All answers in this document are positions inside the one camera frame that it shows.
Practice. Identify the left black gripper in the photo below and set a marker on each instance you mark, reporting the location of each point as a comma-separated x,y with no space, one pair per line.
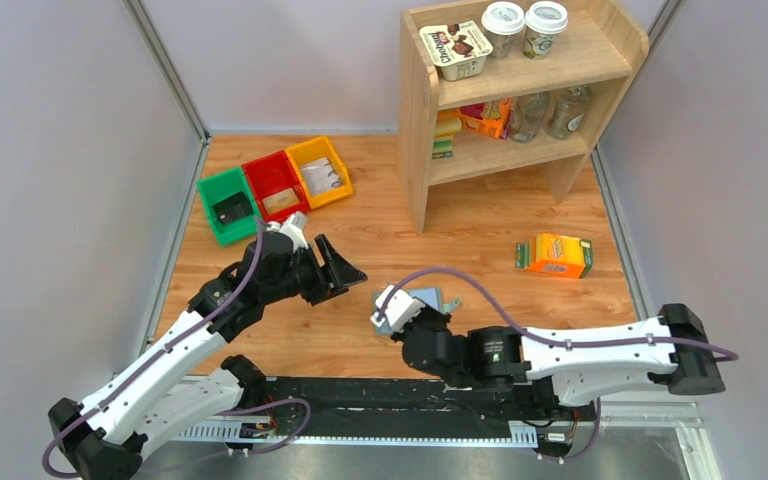
341,273

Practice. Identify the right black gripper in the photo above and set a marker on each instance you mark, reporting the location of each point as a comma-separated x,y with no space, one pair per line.
429,311

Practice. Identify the green card holder wallet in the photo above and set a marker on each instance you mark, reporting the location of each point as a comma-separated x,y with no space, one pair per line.
430,296

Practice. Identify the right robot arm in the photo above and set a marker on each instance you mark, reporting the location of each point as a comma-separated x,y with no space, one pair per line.
568,368

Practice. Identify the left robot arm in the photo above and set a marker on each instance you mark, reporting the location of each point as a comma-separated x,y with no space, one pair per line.
110,433

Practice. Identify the card in red bin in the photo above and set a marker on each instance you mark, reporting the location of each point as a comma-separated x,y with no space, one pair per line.
280,200

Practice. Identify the card in yellow bin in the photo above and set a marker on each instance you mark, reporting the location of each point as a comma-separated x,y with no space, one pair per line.
320,176

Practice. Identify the black card in green bin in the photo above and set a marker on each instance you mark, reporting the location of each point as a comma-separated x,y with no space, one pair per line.
234,208

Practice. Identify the red plastic bin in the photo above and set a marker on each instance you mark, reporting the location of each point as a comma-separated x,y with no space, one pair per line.
270,174

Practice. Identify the yellow plastic bin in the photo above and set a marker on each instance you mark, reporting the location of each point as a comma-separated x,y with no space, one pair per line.
310,150

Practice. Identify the green plastic bin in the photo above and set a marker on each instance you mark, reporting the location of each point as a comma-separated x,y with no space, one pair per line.
219,186

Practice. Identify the orange snack box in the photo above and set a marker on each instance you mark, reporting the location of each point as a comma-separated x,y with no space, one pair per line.
555,255

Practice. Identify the yellow green sponge stack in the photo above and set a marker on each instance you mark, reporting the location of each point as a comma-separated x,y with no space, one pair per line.
448,123

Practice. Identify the orange box on shelf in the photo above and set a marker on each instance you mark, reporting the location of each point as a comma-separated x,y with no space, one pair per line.
487,118

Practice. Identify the wooden shelf unit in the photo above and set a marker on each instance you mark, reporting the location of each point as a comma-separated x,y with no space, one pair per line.
604,47

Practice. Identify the left clear glass jar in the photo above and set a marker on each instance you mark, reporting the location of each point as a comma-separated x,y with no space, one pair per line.
527,116

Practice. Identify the clear glass jar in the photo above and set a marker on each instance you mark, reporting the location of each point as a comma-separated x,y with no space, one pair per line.
571,104
527,116

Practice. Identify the Chobani yogurt tub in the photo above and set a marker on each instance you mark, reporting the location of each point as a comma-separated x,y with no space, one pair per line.
458,50

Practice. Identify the right clear glass jar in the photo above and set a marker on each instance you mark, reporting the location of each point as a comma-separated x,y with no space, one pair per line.
571,104

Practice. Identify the left white paper cup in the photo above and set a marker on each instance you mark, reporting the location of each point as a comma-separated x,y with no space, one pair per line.
502,21

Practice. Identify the white paper cup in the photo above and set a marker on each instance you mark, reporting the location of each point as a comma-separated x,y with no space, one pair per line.
502,21
544,21

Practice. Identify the right white paper cup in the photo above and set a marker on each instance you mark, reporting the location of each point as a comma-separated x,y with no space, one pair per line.
544,21

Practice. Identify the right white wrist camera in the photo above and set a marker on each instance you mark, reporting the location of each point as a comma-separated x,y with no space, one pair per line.
391,318

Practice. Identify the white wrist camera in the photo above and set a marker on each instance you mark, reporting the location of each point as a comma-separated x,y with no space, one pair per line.
292,227
391,318

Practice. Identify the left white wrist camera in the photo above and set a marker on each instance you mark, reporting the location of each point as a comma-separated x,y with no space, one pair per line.
292,227

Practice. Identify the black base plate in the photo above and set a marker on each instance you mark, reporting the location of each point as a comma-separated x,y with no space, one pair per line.
407,408

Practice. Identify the aluminium frame rail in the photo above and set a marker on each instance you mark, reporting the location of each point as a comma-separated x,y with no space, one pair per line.
556,444

